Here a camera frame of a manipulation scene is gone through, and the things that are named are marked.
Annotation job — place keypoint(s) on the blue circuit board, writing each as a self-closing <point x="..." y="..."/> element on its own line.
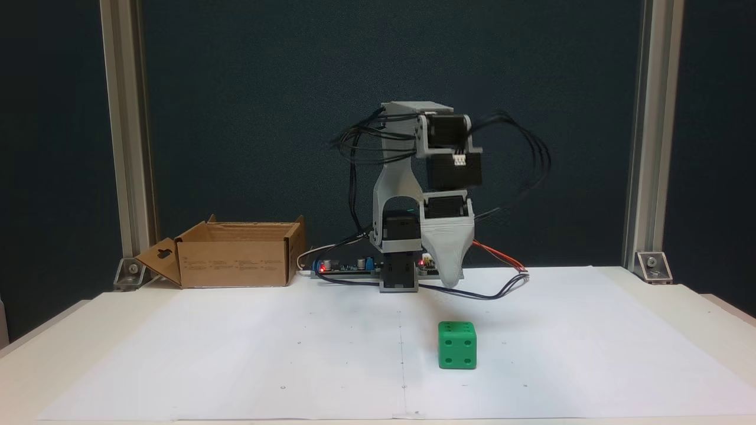
<point x="348" y="268"/>

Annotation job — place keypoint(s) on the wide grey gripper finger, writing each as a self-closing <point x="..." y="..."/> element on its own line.
<point x="449" y="248"/>

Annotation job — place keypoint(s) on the brown cardboard box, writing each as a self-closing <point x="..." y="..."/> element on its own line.
<point x="236" y="260"/>

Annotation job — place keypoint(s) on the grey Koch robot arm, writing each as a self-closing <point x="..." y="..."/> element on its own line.
<point x="396" y="183"/>

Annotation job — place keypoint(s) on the green dice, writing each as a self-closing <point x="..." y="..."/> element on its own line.
<point x="457" y="347"/>

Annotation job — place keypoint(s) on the metal corner bracket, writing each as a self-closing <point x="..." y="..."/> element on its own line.
<point x="131" y="274"/>
<point x="654" y="267"/>

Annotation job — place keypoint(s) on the aluminium frame post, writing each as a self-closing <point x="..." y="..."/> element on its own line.
<point x="127" y="118"/>
<point x="652" y="118"/>

